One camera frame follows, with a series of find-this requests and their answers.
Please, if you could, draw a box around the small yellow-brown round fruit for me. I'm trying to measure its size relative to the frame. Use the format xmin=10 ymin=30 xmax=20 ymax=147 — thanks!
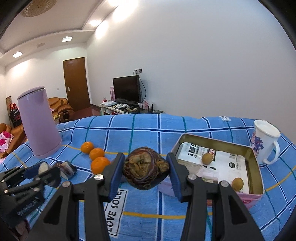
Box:
xmin=201 ymin=153 xmax=214 ymax=165

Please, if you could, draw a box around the brown wrinkled taro chunk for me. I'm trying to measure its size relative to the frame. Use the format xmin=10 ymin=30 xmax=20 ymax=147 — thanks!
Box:
xmin=122 ymin=147 xmax=170 ymax=190

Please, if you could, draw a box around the brown sofa with pink cushion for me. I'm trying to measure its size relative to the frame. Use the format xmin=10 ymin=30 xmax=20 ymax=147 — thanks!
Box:
xmin=1 ymin=123 xmax=26 ymax=159

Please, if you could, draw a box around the lilac cylindrical kettle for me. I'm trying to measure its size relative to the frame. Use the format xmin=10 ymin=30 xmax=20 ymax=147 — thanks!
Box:
xmin=18 ymin=86 xmax=62 ymax=159

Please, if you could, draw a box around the pink metal tin box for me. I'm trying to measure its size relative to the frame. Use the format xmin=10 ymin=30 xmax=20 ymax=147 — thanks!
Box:
xmin=171 ymin=133 xmax=264 ymax=209

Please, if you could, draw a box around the white printed paper in tin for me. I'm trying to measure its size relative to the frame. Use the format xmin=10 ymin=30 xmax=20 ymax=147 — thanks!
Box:
xmin=176 ymin=142 xmax=249 ymax=194

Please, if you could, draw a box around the far orange tangerine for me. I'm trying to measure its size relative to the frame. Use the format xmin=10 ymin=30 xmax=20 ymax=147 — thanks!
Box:
xmin=80 ymin=142 xmax=94 ymax=154

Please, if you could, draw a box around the orange tangerine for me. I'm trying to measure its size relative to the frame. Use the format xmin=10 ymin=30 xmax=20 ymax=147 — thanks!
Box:
xmin=89 ymin=148 xmax=105 ymax=161
xmin=80 ymin=142 xmax=94 ymax=154

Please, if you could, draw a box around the orange tangerine nearest radish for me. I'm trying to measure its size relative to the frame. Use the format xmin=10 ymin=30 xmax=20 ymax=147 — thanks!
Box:
xmin=91 ymin=157 xmax=110 ymax=175

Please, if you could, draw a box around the blue plaid towel cloth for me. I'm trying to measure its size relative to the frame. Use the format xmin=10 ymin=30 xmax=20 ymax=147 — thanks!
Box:
xmin=1 ymin=113 xmax=295 ymax=240

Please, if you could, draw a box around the middle orange tangerine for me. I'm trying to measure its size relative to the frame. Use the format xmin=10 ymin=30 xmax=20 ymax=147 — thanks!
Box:
xmin=89 ymin=148 xmax=105 ymax=161

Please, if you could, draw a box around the orange leather armchair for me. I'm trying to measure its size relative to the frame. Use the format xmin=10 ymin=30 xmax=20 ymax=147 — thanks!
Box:
xmin=48 ymin=97 xmax=74 ymax=124

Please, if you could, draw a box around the white mug with blue print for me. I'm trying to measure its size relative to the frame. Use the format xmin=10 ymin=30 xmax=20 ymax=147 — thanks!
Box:
xmin=250 ymin=120 xmax=280 ymax=165

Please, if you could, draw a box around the white TV stand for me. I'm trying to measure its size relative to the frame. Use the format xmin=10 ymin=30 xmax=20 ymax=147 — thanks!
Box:
xmin=98 ymin=100 xmax=164 ymax=115

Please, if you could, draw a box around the brown wooden door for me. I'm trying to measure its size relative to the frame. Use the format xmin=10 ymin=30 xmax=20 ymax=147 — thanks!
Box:
xmin=63 ymin=57 xmax=90 ymax=111

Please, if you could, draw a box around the black flat television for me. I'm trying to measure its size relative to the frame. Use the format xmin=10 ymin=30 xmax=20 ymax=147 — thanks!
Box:
xmin=112 ymin=75 xmax=142 ymax=103

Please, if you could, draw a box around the black TV power cable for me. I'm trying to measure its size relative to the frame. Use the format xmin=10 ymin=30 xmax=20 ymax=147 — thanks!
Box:
xmin=133 ymin=69 xmax=147 ymax=103

